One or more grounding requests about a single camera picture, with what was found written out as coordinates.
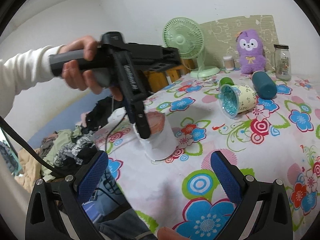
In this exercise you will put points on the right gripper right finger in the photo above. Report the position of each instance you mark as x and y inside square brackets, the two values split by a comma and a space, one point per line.
[274, 219]

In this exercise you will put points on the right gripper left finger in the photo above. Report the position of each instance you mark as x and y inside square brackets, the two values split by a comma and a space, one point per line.
[43, 219]

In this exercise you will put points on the finger of the left gripper cup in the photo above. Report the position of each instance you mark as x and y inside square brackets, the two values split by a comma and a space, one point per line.
[137, 116]

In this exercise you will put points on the frosted white plastic cup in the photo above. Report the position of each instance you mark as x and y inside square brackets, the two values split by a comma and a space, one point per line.
[162, 143]

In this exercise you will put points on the green plastic cup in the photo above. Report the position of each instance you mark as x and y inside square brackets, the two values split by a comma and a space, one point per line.
[226, 81]

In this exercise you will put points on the clear cup with blue inside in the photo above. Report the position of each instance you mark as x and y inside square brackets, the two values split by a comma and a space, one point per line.
[235, 99]

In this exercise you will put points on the person's right hand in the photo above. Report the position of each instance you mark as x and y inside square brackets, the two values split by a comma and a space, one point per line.
[166, 233]

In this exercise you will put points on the wooden chair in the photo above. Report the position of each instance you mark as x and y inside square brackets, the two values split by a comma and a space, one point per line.
[159, 80]

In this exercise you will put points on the pile of clothes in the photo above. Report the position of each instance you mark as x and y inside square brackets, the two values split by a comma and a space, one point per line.
[67, 149]

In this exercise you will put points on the green desk fan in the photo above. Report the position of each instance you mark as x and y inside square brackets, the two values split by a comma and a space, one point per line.
[186, 35]

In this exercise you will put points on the floral tablecloth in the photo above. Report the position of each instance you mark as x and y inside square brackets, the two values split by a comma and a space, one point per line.
[277, 139]

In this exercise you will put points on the small clear cotton swab container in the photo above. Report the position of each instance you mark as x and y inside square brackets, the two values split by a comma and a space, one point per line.
[228, 63]

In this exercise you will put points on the teal cylindrical bottle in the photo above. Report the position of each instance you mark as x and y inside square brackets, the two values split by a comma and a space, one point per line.
[264, 85]

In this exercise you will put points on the purple plush toy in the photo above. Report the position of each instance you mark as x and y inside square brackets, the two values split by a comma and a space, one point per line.
[251, 53]

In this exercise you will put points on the glass jar black lid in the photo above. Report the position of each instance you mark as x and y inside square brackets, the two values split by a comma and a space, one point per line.
[282, 62]

